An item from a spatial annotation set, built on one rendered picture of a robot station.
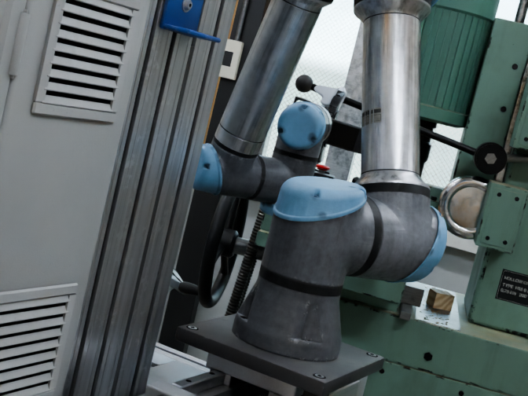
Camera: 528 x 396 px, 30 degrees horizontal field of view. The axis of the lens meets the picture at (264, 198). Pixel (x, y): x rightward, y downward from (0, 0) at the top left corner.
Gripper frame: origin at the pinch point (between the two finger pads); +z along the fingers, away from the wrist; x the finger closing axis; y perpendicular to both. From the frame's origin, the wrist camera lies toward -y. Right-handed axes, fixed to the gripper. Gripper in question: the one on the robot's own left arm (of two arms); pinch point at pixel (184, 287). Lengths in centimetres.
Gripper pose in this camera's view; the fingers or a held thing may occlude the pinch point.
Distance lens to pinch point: 213.4
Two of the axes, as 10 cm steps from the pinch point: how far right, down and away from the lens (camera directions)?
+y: -6.7, 7.3, 1.5
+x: -2.1, 0.2, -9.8
